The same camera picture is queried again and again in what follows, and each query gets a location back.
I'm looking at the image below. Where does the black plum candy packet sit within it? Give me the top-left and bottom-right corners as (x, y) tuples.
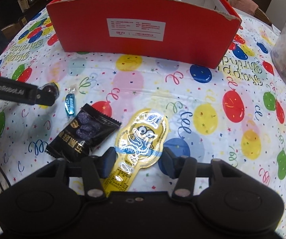
(46, 104), (121, 162)

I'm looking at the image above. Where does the balloon birthday tablecloth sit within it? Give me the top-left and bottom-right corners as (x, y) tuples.
(0, 10), (286, 238)

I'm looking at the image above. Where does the pink cloth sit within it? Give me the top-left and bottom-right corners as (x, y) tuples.
(228, 0), (259, 16)

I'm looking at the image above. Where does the blue candy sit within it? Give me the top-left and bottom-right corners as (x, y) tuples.
(64, 85), (76, 119)

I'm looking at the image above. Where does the yellow minion lollipop packet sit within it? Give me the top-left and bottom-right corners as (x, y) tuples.
(102, 108), (169, 196)

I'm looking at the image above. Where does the red cardboard box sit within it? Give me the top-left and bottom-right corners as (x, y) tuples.
(46, 0), (242, 69)

